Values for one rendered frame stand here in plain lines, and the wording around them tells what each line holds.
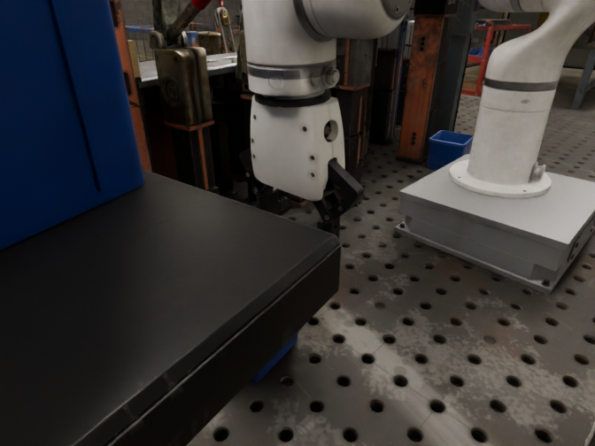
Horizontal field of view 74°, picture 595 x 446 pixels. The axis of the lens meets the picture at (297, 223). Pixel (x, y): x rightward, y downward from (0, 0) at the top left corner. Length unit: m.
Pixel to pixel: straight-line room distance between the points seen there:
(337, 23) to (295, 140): 0.12
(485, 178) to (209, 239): 0.74
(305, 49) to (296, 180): 0.13
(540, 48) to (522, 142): 0.16
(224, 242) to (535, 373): 0.52
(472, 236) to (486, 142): 0.19
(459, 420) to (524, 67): 0.57
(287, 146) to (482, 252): 0.48
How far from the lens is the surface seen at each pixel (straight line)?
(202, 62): 0.70
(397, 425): 0.51
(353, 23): 0.32
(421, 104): 1.19
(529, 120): 0.83
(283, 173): 0.42
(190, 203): 0.19
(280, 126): 0.40
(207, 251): 0.16
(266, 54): 0.37
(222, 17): 1.20
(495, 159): 0.85
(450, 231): 0.79
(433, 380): 0.56
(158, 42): 0.71
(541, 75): 0.82
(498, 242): 0.76
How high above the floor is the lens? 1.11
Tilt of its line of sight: 29 degrees down
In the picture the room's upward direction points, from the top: straight up
